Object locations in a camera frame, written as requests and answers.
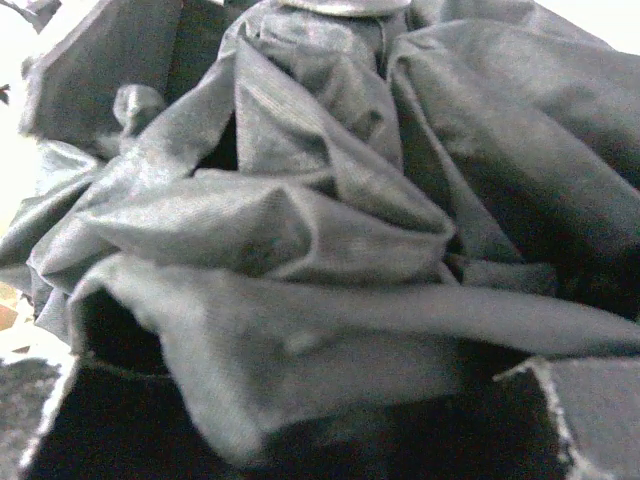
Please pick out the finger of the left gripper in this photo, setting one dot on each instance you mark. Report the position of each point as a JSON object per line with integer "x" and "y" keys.
{"x": 166, "y": 45}

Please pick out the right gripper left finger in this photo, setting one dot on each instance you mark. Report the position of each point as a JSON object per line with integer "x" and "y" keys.
{"x": 122, "y": 417}

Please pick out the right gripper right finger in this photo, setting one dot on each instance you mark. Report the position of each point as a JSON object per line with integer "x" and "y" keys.
{"x": 588, "y": 412}

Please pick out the black folding umbrella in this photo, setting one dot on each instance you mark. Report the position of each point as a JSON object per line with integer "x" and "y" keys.
{"x": 356, "y": 207}

